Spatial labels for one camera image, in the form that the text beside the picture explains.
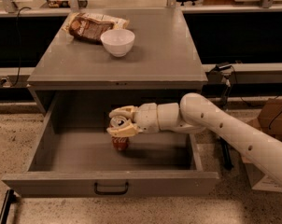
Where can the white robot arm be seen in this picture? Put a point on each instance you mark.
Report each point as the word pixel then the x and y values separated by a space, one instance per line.
pixel 191 115

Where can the black stand leg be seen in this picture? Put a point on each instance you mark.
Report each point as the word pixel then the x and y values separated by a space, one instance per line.
pixel 226 155

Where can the white ceramic bowl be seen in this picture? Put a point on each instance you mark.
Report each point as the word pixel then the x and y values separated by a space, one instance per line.
pixel 118 42

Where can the open grey top drawer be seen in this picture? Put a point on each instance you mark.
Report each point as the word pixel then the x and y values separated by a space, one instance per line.
pixel 74 150

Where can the red coke can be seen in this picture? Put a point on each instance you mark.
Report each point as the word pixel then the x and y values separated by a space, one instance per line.
pixel 119 143

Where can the grey cabinet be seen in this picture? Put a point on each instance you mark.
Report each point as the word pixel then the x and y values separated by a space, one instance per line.
pixel 156 51

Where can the black power adapter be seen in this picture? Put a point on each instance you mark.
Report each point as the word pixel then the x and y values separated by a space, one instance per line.
pixel 223 66

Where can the cardboard box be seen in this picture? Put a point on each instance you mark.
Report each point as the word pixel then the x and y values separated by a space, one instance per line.
pixel 268 121

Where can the black drawer handle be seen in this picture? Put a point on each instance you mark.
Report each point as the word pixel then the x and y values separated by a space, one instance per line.
pixel 104 190

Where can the brown chip bag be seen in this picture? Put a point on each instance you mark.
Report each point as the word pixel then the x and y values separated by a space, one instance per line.
pixel 90 26

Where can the black floor bar left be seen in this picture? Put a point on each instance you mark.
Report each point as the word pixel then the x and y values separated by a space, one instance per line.
pixel 10 198

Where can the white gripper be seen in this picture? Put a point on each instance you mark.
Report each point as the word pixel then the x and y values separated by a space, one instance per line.
pixel 147 117

